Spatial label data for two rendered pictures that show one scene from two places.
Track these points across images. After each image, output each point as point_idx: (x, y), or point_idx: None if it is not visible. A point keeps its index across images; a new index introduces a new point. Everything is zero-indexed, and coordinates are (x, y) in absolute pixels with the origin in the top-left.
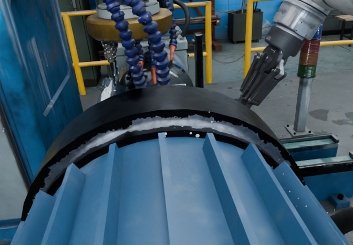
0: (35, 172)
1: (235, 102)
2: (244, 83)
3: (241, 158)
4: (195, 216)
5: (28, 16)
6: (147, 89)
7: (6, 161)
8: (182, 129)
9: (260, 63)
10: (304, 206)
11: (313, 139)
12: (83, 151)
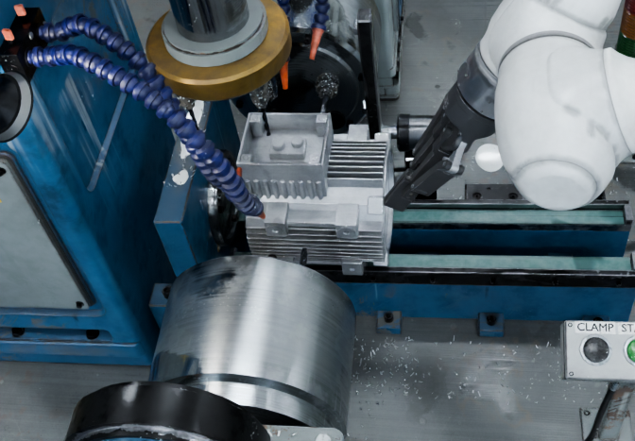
0: (83, 265)
1: (205, 401)
2: (420, 143)
3: None
4: None
5: None
6: (139, 390)
7: (44, 251)
8: (150, 435)
9: (439, 128)
10: None
11: (589, 209)
12: (95, 432)
